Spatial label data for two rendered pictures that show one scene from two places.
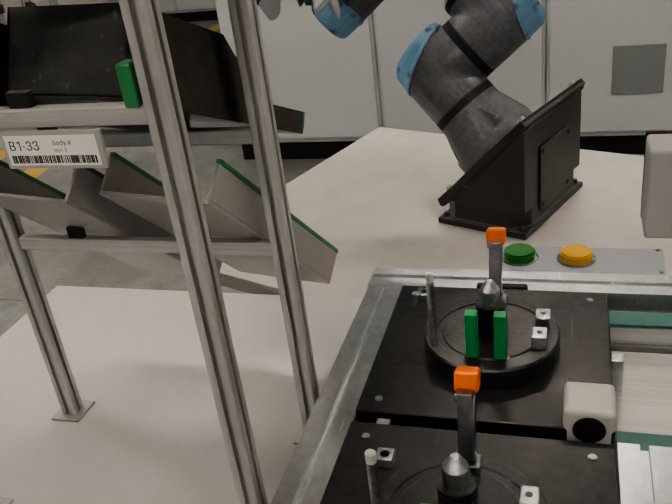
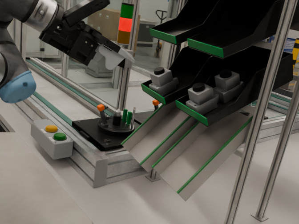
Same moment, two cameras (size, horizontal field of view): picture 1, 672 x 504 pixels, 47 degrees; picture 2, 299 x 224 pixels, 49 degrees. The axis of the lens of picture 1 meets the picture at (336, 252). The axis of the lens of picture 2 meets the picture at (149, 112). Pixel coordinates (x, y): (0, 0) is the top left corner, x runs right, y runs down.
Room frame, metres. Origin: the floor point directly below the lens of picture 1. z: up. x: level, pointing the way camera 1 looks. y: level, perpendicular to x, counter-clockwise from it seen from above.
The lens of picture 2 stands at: (1.61, 0.50, 1.44)
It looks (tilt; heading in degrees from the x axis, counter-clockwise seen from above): 19 degrees down; 209
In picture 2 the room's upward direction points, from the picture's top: 9 degrees clockwise
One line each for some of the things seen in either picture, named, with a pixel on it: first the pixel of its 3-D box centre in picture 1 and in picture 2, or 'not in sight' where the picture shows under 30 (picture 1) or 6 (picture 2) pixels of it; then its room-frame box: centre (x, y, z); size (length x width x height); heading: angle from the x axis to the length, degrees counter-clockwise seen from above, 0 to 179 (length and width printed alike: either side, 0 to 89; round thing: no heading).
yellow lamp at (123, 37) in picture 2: not in sight; (123, 36); (0.50, -0.29, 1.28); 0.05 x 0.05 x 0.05
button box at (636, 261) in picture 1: (575, 278); (50, 137); (0.85, -0.30, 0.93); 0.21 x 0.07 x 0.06; 71
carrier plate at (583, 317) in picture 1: (491, 353); (115, 131); (0.67, -0.15, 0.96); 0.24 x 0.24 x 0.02; 71
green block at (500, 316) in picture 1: (500, 335); (124, 115); (0.63, -0.15, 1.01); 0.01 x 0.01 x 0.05; 71
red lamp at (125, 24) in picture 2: not in sight; (125, 24); (0.50, -0.29, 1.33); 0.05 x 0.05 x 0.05
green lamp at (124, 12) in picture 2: not in sight; (127, 11); (0.50, -0.29, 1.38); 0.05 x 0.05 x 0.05
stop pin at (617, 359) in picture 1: (616, 372); not in sight; (0.63, -0.27, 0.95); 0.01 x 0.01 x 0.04; 71
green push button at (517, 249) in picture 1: (519, 256); (59, 137); (0.87, -0.23, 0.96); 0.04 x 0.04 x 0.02
